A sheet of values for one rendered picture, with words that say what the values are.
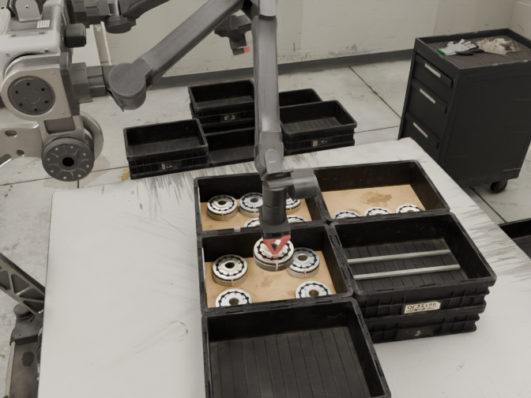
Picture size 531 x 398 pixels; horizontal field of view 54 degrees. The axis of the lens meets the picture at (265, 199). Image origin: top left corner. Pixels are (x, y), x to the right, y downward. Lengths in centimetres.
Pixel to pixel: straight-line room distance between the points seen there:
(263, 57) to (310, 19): 346
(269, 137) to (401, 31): 402
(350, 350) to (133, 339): 63
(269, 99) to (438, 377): 88
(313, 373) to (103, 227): 101
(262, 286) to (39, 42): 86
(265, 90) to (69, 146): 60
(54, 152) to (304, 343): 86
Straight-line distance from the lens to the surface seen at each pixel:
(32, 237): 321
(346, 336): 143
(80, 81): 122
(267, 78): 125
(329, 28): 482
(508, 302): 183
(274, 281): 155
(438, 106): 299
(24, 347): 234
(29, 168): 382
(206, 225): 174
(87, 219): 207
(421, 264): 167
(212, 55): 459
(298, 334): 143
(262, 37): 129
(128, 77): 120
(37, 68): 121
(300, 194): 120
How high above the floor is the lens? 195
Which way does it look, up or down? 37 degrees down
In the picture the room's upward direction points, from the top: straight up
